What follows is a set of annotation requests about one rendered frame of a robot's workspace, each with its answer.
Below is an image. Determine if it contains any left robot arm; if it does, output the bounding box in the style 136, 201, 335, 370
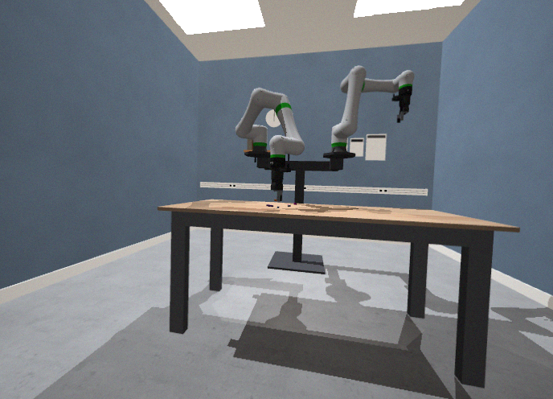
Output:
331, 66, 415, 152

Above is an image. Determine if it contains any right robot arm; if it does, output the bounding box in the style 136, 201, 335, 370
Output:
236, 88, 305, 158

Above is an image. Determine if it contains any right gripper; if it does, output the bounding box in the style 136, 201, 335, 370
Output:
270, 158, 291, 201

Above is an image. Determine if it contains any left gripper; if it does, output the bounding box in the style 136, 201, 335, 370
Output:
392, 86, 412, 123

